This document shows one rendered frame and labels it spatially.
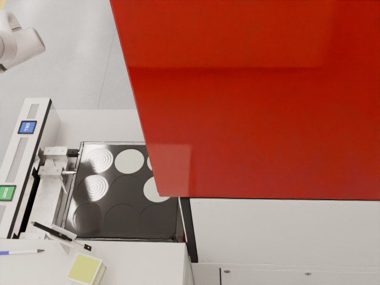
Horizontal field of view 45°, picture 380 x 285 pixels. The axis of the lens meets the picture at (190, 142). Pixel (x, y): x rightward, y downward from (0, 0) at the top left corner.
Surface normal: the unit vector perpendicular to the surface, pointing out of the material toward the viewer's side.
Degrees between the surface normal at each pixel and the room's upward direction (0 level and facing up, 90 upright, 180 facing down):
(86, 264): 0
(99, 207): 0
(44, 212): 0
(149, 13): 90
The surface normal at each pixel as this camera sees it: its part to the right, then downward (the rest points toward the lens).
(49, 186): -0.07, -0.59
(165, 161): -0.06, 0.81
